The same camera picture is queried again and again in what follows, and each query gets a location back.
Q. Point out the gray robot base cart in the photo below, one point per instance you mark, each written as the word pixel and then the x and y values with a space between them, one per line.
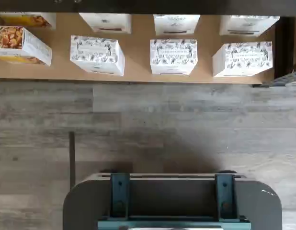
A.
pixel 85 206

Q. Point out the white floral print box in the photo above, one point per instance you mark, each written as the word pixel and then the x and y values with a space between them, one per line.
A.
pixel 176 24
pixel 173 55
pixel 97 52
pixel 248 25
pixel 105 22
pixel 243 57

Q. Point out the wooden shelf board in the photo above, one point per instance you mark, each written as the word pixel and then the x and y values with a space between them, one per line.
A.
pixel 138 48

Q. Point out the yellow white granola box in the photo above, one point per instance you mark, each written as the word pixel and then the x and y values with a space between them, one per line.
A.
pixel 30 48
pixel 30 20

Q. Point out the black flat bar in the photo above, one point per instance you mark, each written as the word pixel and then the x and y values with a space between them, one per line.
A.
pixel 72 155

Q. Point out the teal metal frame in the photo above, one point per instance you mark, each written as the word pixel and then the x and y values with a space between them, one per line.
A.
pixel 119 191

